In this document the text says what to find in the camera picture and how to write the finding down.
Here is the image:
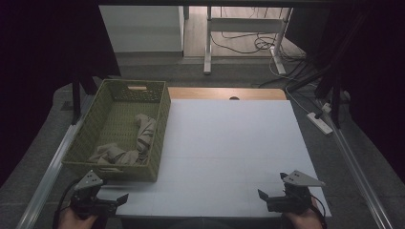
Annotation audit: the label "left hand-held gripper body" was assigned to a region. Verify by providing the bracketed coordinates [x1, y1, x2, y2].
[70, 170, 118, 220]

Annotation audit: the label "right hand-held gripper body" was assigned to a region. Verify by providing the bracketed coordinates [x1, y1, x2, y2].
[266, 169, 326, 214]

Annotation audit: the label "beige pants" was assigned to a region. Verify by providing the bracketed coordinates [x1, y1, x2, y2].
[87, 114, 158, 166]

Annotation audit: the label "green woven plastic basket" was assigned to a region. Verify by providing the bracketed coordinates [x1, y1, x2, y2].
[61, 78, 172, 183]

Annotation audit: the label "person's right hand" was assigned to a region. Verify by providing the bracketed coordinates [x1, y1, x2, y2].
[283, 198, 325, 229]

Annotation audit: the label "person's left hand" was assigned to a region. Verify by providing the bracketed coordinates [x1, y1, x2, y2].
[58, 206, 99, 229]

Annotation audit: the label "white board table cover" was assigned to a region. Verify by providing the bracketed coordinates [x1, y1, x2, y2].
[96, 98, 332, 219]

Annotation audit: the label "white power strip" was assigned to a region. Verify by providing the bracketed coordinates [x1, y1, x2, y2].
[306, 111, 334, 135]

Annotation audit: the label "black metal stand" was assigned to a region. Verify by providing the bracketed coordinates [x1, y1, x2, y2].
[314, 62, 344, 130]
[71, 73, 98, 126]

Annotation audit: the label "dark curtain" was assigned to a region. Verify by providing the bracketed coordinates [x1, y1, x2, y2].
[286, 0, 405, 177]
[0, 0, 121, 189]

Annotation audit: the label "white cabinet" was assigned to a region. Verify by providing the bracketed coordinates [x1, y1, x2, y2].
[98, 5, 186, 53]

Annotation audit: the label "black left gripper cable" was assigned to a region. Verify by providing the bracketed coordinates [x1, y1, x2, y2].
[52, 178, 81, 229]

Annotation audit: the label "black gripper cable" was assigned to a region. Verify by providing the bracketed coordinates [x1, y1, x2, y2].
[52, 178, 81, 229]
[309, 195, 328, 229]

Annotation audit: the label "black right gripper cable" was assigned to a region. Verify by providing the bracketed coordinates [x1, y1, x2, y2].
[309, 195, 328, 229]

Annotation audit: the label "aluminium rail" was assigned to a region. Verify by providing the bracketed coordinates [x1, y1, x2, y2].
[314, 98, 396, 229]
[15, 94, 94, 229]

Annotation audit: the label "white floor cable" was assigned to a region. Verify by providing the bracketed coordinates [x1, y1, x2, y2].
[268, 56, 320, 116]

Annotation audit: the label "black floor cable bundle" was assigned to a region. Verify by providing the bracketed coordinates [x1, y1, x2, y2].
[210, 31, 308, 62]

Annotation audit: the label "white desk frame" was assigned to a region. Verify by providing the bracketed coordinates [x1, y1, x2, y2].
[202, 6, 294, 76]

